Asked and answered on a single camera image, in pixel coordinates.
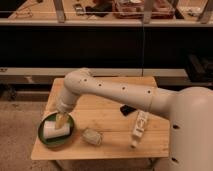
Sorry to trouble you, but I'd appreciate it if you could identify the white sponge block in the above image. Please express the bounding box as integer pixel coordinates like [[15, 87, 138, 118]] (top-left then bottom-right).
[[82, 128, 102, 146]]

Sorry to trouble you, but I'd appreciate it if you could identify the black device on shelf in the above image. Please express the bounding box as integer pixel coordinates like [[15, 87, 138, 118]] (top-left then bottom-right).
[[73, 4, 85, 16]]

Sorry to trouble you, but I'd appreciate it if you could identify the green frying pan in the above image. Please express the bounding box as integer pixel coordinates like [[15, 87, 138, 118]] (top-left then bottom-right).
[[38, 112, 75, 148]]

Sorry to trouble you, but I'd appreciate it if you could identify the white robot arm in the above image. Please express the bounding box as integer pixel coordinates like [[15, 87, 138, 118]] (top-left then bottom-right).
[[56, 68, 213, 171]]

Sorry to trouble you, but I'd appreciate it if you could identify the long wooden shelf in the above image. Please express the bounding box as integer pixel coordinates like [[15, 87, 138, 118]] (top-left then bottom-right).
[[0, 0, 213, 27]]

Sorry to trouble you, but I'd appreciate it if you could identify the red tray on shelf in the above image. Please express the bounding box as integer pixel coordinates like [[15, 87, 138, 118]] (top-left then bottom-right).
[[112, 0, 175, 19]]

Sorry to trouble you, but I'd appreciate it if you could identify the wooden table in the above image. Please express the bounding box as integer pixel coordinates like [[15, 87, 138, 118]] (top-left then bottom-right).
[[30, 76, 171, 171]]

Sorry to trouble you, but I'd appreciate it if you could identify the black smartphone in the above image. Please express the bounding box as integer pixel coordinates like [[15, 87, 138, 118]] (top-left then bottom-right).
[[120, 105, 135, 116]]

